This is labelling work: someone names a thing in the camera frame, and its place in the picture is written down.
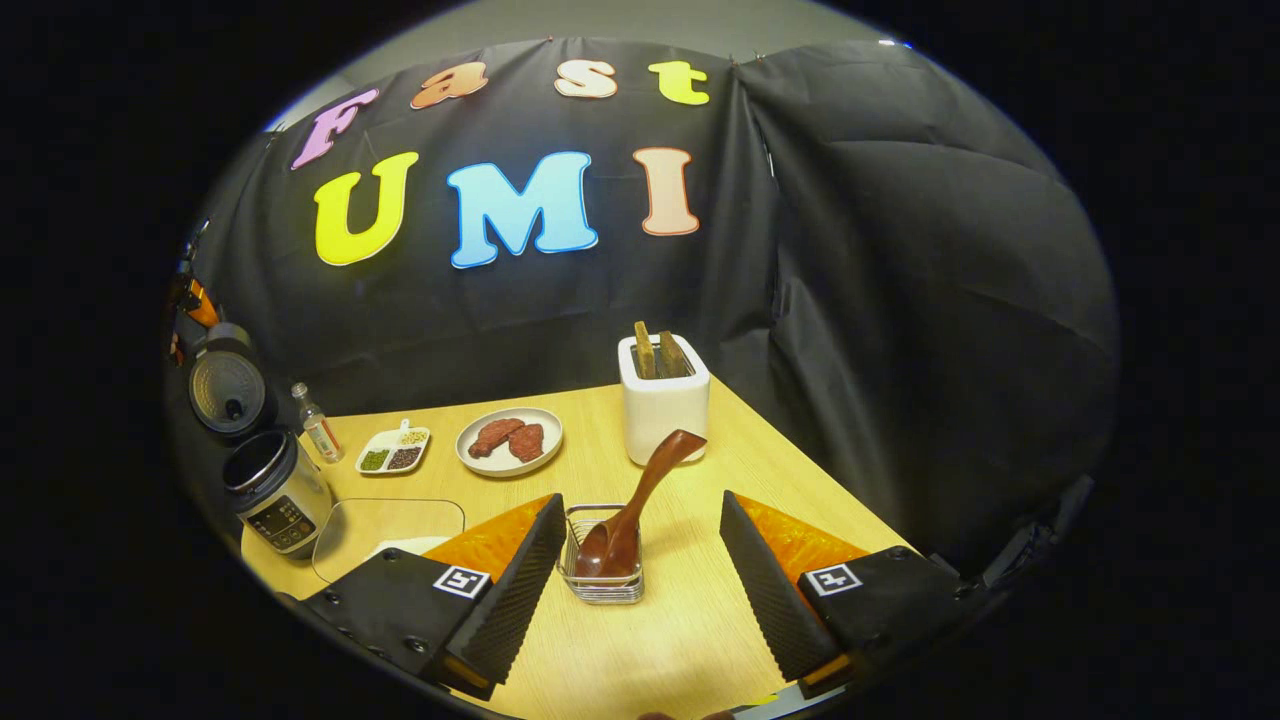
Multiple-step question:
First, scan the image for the brown wooden spoon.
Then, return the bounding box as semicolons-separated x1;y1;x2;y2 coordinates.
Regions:
575;430;708;581

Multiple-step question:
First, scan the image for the white round plate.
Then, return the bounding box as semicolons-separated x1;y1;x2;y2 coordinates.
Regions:
455;407;564;478

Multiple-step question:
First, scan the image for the white toaster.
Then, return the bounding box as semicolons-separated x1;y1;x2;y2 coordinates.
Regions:
617;334;712;467

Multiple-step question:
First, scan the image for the silver black rice cooker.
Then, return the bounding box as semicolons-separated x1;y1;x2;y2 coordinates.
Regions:
188;322;335;559

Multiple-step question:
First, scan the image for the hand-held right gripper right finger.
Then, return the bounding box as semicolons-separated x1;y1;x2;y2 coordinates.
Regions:
720;490;971;698

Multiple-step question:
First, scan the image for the small glass bottle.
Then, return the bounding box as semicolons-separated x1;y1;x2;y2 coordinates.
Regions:
291;382;345;464

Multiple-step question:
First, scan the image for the white divided dish of beans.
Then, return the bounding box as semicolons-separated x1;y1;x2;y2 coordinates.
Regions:
355;419;432;476

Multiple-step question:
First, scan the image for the metal wire chopstick holder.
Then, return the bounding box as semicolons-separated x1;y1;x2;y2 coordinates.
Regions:
557;503;646;606

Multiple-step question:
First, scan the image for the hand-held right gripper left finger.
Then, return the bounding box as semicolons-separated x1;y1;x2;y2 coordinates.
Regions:
300;493;568;701

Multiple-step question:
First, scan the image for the clear glass tray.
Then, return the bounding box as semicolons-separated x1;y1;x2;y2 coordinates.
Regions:
311;498;467;584

